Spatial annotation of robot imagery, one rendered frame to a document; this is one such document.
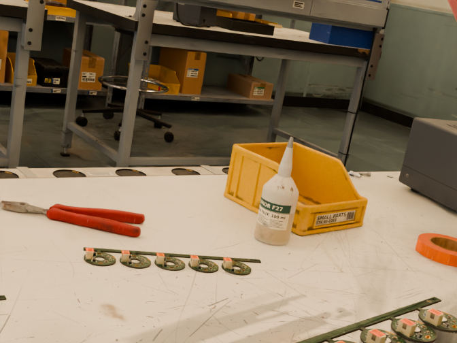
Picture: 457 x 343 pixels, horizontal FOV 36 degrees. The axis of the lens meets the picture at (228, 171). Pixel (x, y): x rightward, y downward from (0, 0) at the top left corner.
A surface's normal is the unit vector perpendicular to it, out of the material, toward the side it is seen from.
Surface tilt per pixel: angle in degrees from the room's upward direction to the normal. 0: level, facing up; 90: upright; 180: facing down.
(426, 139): 90
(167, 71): 88
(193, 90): 90
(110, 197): 0
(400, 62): 90
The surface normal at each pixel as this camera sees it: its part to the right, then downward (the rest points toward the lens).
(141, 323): 0.18, -0.95
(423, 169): -0.89, -0.04
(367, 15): 0.55, 0.31
